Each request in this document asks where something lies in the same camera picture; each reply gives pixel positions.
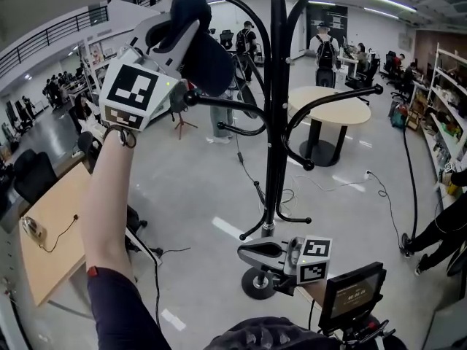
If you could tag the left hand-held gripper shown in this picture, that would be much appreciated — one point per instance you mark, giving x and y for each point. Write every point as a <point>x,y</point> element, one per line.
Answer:
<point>127,89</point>

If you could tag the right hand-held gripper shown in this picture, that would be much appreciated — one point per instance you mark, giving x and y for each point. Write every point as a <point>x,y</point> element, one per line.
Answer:
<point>315,248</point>

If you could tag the dark navy cap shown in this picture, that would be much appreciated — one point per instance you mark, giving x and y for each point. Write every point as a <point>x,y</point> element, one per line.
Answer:
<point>208,64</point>

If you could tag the black coat rack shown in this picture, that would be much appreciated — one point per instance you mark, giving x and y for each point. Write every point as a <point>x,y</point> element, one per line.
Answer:
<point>271,122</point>

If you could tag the person's right forearm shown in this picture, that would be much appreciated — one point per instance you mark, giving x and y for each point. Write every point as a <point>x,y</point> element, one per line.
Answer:
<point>315,292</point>

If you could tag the person's left forearm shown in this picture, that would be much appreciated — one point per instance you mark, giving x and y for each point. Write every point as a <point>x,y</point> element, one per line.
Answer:
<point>109,195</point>

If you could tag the white metal shelf rack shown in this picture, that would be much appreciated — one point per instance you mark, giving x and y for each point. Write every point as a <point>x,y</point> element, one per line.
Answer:
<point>435,69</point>

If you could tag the dark grey bag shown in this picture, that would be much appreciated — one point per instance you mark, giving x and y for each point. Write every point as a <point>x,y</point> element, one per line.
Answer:
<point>178,98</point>

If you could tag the brown tripod stand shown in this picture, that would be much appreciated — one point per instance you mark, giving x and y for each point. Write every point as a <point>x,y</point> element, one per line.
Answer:
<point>180,122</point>

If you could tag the black metal railing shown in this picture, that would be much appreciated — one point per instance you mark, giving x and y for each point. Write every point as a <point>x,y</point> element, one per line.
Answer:
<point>77,22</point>

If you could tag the black chest monitor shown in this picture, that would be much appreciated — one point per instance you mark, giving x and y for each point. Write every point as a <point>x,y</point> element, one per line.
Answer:
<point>350,297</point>

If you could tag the black elastic wristband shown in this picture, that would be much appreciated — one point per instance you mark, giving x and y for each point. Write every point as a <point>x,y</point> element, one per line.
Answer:
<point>124,137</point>

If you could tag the group of distant people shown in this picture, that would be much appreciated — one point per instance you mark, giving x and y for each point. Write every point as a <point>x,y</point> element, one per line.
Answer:
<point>56,86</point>

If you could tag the black office chair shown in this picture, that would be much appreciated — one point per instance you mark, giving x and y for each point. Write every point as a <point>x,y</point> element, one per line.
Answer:
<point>87,142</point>
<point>133,217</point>
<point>366,75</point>
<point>34,173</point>

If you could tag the white power strip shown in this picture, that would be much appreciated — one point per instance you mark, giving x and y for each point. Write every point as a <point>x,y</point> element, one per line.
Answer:
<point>367,174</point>

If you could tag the person's dark t-shirt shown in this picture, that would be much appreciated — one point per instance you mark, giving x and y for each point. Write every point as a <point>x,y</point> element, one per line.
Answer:
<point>120,312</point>

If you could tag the round wooden table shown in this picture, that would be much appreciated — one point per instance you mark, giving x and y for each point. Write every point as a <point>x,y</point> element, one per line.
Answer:
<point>328,104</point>

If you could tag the light wooden desk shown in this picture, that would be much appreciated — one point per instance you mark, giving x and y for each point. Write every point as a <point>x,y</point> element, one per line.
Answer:
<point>54,232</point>

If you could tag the small clear gadget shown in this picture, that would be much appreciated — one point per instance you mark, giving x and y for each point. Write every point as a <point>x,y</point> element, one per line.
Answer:
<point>33,229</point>

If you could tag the long ceiling light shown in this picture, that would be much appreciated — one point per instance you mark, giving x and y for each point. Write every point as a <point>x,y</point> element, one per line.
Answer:
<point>390,1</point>

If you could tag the large black wall screen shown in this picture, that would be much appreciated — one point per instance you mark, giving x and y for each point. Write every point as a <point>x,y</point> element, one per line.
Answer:
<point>328,16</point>

